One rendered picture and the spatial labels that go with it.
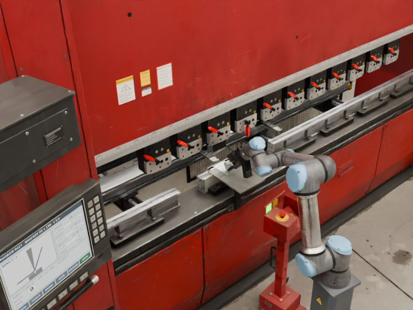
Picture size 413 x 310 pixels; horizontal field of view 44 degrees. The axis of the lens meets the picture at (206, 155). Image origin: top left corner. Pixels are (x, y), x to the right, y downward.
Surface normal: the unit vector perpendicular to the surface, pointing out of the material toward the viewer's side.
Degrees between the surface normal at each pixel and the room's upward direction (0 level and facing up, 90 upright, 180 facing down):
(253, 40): 90
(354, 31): 90
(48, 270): 90
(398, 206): 0
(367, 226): 0
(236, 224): 90
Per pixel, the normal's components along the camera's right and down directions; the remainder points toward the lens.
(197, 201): -0.03, -0.84
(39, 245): 0.82, 0.29
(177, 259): 0.64, 0.40
